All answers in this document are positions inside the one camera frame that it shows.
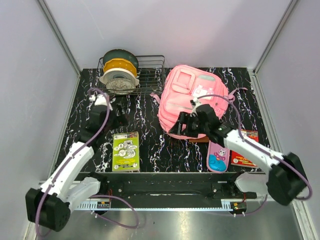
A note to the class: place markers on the grey patterned plate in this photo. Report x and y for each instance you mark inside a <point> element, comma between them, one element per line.
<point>120,86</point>

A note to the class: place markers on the brown leather wallet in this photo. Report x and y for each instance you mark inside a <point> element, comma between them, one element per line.
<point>199,140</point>

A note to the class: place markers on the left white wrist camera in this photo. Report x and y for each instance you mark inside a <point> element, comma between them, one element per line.
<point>99,100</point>

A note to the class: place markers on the yellow dotted plate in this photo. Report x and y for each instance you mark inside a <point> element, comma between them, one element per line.
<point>120,63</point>

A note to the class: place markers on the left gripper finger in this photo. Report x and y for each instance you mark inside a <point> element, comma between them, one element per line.
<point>124,106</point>
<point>122,120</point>

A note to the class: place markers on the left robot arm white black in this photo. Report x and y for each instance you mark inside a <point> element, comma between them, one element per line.
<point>53,202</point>

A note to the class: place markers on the red paperback book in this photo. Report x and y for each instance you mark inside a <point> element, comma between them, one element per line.
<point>238,160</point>

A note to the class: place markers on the aluminium frame rail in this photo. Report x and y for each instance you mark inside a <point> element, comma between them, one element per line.
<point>164,202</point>

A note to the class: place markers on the green paperback book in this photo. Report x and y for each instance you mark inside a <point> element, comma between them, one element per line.
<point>126,152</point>

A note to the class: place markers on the metal wire dish rack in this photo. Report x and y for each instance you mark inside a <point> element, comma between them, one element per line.
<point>151,74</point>

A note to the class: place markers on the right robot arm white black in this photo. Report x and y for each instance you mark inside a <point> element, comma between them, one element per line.
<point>284,178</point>

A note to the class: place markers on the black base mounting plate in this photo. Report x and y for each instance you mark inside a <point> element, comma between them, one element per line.
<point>204,184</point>

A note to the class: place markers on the dark green plate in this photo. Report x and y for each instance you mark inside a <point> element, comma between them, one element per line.
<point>120,53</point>

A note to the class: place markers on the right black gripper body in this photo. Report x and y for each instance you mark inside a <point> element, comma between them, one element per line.
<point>195,127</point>

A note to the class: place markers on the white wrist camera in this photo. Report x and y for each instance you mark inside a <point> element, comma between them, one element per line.
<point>195,103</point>
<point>99,100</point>

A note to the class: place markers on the pink student backpack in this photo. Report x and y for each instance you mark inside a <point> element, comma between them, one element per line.
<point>183,84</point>

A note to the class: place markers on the pink cartoon pencil case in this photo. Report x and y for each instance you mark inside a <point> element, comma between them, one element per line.
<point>217,159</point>

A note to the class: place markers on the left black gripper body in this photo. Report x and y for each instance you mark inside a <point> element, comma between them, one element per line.
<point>113,120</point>

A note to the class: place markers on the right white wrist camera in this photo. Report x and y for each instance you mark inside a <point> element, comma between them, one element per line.
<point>195,103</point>

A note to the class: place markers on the white rimmed plate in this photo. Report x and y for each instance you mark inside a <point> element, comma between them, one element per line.
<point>118,73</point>

